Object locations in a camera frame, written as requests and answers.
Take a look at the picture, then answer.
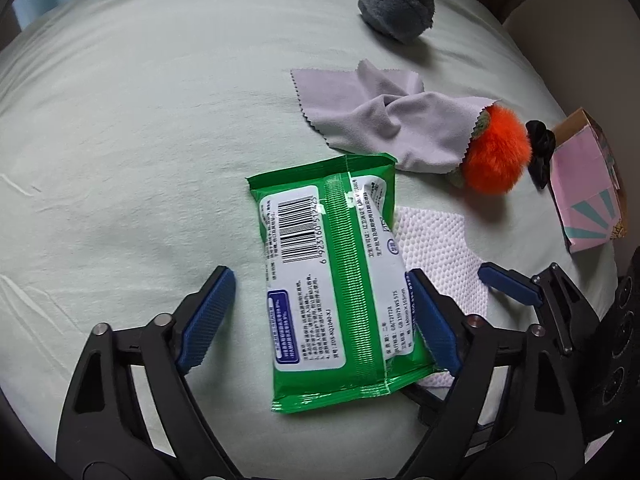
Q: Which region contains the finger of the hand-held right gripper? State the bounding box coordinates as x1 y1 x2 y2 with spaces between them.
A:
477 261 601 357

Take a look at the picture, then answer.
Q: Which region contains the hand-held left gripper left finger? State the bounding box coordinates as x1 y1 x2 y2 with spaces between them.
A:
55 266 251 480

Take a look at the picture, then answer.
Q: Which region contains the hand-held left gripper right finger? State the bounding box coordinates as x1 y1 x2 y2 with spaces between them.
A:
394 268 587 480

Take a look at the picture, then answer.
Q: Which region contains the green wet wipes pack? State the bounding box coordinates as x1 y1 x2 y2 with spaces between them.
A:
245 152 442 415

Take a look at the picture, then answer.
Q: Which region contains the white paper towel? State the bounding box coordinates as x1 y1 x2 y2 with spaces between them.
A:
392 205 490 388

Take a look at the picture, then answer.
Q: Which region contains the pink cardboard box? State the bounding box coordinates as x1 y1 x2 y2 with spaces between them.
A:
547 106 629 255

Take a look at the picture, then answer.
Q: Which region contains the orange fluffy pompom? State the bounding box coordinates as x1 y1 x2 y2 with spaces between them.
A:
446 103 533 196

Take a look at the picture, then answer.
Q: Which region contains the black hair scrunchie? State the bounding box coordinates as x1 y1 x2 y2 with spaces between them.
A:
525 119 557 191

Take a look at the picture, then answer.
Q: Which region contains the pale green bed sheet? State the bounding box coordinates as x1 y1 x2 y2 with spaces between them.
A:
0 0 621 480

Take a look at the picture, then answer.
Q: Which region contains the grey microfibre cloth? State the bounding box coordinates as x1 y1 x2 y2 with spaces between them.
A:
290 58 496 175

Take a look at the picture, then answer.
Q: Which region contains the grey fluffy ball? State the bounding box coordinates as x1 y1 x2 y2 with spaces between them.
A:
357 0 436 45

